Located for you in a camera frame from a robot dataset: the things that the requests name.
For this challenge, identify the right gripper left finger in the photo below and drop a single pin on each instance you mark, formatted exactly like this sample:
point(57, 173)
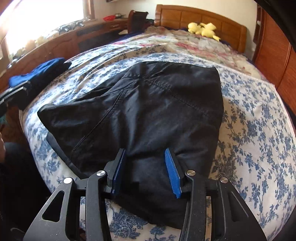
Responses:
point(59, 217)

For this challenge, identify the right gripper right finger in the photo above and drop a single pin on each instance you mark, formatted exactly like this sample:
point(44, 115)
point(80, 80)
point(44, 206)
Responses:
point(231, 217)

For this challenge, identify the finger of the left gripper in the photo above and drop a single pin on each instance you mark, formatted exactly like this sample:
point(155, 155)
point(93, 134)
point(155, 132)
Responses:
point(26, 86)
point(15, 96)

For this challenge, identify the black jacket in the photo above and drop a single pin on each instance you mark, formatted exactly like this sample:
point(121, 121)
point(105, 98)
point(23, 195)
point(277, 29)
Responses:
point(145, 109)

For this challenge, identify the blue folded garment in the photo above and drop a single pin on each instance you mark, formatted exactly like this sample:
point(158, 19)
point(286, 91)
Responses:
point(42, 75)

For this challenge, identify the wooden sideboard cabinet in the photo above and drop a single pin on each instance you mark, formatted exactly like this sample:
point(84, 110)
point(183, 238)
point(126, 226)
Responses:
point(66, 46)

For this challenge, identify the blue floral bedspread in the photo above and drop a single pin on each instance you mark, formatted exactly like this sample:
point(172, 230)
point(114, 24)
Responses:
point(256, 146)

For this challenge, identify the red bowl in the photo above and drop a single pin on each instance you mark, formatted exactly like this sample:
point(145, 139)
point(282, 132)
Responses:
point(109, 18)

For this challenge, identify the wooden chair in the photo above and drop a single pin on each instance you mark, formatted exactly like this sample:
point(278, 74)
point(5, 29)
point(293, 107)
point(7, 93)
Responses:
point(136, 21)

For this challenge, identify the pink floral quilt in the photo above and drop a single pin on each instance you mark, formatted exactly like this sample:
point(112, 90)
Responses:
point(183, 42)

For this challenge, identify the wooden louvered wardrobe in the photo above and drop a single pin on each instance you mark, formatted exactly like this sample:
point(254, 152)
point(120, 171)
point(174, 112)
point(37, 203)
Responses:
point(274, 56)

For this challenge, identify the yellow plush toy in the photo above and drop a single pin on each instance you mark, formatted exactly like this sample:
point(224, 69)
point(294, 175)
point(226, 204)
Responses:
point(205, 30)

